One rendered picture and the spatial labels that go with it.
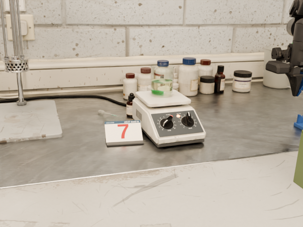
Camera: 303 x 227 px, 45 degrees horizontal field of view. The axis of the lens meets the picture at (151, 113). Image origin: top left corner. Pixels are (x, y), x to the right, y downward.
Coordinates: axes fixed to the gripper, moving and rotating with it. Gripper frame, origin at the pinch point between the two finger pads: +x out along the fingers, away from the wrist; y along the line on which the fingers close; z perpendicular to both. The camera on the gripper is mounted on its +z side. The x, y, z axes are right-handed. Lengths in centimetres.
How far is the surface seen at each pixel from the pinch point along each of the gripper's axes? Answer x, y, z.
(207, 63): 1.0, 9.2, 38.6
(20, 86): 4, 75, 30
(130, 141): 11, 49, -4
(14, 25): -15, 75, 19
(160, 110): 4.3, 41.1, -1.4
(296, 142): 11.2, 8.6, -13.4
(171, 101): 2.4, 37.8, -0.1
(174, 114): 4.9, 37.9, -2.9
